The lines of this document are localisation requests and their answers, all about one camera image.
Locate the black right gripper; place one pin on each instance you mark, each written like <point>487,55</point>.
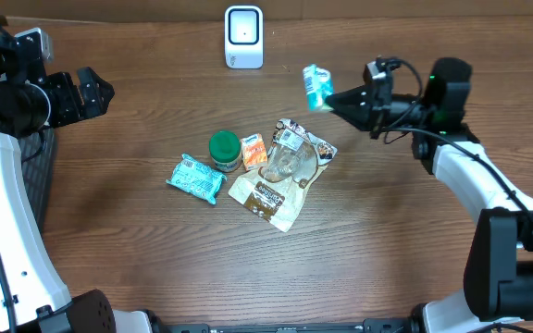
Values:
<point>372,105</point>

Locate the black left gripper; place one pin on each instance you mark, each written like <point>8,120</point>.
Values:
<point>76,109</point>

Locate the teal tissue pack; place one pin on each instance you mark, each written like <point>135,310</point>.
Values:
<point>318,87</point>

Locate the white brown snack pouch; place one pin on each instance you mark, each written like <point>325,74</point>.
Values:
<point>277,191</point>

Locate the orange packet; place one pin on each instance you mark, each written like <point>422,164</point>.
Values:
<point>254,153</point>

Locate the green lid seasoning jar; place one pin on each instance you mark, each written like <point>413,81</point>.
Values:
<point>226,151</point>

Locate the teal wet wipes pack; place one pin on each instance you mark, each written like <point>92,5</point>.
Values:
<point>197,179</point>

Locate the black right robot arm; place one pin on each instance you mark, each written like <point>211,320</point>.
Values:
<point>497,292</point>

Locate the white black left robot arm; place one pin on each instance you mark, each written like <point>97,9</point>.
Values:
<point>33,297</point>

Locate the grey plastic mesh basket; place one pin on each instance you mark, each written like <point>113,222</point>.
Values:
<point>37,171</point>

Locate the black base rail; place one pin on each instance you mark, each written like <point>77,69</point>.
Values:
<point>285,328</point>

